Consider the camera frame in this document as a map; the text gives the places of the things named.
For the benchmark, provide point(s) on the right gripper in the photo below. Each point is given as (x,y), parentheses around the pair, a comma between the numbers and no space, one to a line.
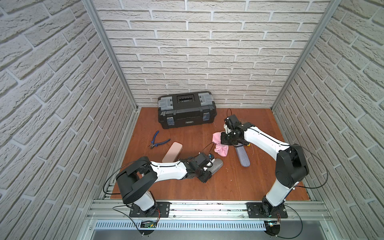
(224,142)

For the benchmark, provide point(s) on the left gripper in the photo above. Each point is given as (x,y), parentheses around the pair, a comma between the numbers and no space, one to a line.
(205,171)

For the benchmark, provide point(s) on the pink microfibre cloth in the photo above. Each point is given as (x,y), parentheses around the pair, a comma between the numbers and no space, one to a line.
(220,149)

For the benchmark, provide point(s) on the pink eyeglass case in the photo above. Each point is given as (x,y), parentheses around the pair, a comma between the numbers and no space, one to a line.
(173,153)

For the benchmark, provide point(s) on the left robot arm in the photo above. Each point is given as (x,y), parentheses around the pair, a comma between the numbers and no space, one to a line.
(135,181)

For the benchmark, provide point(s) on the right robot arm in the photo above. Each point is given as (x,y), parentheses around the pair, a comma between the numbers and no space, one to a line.
(291,164)

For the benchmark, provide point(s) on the black plastic toolbox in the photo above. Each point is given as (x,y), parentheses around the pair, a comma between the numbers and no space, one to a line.
(187,109)

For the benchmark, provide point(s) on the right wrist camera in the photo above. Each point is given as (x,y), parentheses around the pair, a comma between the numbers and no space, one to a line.
(231,123)

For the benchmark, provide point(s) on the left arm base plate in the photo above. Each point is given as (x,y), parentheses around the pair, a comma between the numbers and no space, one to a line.
(160,209)

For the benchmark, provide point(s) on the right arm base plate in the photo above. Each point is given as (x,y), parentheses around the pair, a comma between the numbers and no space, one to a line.
(265,210)

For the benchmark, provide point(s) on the aluminium mounting rail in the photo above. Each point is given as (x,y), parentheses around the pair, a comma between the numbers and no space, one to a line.
(212,210)

